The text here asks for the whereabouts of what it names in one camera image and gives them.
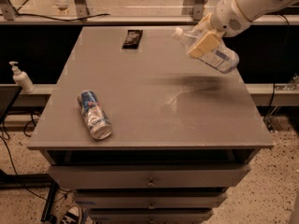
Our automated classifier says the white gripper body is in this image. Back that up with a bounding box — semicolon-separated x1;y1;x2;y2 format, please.
210;0;250;37

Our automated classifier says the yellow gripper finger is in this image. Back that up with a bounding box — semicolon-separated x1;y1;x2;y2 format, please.
187;30;223;59
195;13;213;32

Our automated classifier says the clear blue-label plastic bottle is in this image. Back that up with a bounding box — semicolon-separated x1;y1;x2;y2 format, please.
172;27;239;74

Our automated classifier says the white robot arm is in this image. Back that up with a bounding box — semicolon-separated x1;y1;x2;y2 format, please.
187;0;299;59

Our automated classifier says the white pump dispenser bottle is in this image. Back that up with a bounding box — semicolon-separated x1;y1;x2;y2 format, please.
9;61;35;93

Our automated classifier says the black snack packet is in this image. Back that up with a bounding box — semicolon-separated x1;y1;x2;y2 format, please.
122;30;143;49

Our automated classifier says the grey drawer cabinet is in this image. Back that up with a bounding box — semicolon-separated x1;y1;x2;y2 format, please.
27;24;276;224

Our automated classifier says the blue silver drink can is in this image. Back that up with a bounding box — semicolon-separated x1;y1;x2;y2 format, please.
77;91;112;140

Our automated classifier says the top grey drawer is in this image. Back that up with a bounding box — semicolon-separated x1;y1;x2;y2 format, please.
50;164;250;189

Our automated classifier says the grey drawer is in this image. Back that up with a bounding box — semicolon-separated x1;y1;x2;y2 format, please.
50;164;250;189
89;209;213;224
75;191;227;209

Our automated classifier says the middle grey drawer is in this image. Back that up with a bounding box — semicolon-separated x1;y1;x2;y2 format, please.
75;191;227;209

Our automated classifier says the bottom grey drawer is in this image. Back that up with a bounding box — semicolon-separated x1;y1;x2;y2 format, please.
89;209;213;224

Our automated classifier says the black and white sneaker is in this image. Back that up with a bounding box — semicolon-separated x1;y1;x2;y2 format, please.
60;205;83;224

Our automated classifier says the black hanging cable right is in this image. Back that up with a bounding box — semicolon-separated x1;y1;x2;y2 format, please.
264;14;292;123

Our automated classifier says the metal rail frame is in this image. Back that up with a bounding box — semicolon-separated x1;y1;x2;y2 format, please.
0;0;299;26

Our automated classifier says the black cable on rail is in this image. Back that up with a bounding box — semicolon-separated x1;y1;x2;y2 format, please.
0;0;111;22

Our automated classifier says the black floor cable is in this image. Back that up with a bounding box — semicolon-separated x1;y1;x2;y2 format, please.
0;110;73;203

